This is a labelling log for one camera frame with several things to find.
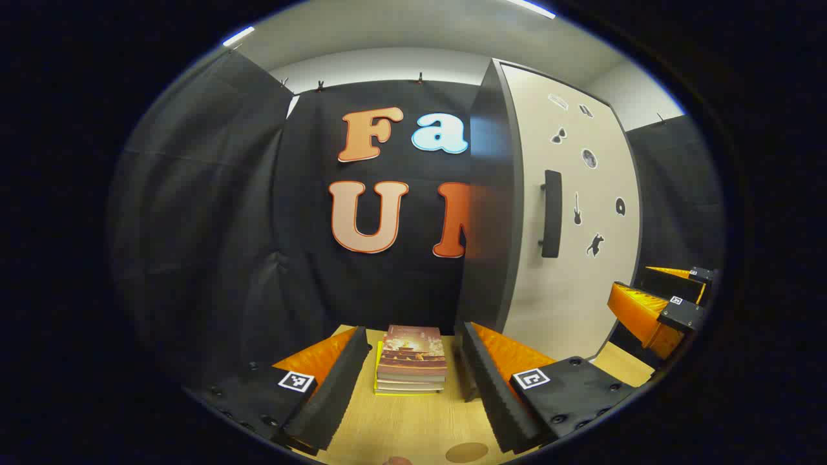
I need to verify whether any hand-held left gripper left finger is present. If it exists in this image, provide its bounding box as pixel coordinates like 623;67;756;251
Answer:
184;326;372;456

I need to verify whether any round brown coaster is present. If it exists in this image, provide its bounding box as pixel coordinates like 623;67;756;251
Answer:
446;442;490;464

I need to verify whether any grey cabinet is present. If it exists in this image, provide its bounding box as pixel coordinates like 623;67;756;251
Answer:
455;58;644;362

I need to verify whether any black cabinet door handle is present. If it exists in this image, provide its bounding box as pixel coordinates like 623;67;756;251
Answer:
539;170;563;259

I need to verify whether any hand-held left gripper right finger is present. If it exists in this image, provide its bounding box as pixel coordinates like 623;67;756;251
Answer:
455;321;637;455

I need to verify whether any black backdrop cloth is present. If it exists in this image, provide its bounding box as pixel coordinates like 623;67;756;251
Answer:
107;48;724;388

